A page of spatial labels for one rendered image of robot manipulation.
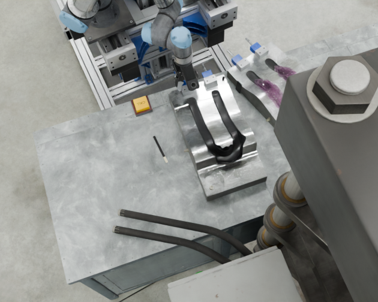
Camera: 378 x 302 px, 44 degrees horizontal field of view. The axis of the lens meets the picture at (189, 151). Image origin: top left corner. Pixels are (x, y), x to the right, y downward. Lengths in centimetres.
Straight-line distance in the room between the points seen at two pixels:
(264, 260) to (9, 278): 195
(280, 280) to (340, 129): 56
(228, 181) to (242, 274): 77
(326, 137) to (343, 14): 286
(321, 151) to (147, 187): 132
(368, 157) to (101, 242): 139
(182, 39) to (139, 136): 53
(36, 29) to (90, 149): 168
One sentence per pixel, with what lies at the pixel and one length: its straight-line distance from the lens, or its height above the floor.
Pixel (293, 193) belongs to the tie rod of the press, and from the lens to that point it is 116.
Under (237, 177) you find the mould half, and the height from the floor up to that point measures 86.
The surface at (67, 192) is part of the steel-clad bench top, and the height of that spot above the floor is 80.
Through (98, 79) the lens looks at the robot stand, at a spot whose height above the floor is 23.
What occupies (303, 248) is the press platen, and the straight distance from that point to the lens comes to 144.
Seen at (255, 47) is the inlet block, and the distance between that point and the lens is 223.
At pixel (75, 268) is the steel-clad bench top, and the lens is 197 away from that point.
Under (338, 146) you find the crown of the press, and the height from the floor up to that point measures 201.
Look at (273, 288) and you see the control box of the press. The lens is 122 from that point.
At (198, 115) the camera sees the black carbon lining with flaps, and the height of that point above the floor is 88.
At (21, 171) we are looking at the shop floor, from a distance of 310.
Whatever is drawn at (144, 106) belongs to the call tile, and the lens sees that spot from 212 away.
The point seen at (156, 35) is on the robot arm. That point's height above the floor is 123.
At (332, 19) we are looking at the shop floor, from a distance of 354.
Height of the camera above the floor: 267
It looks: 66 degrees down
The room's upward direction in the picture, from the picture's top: 7 degrees counter-clockwise
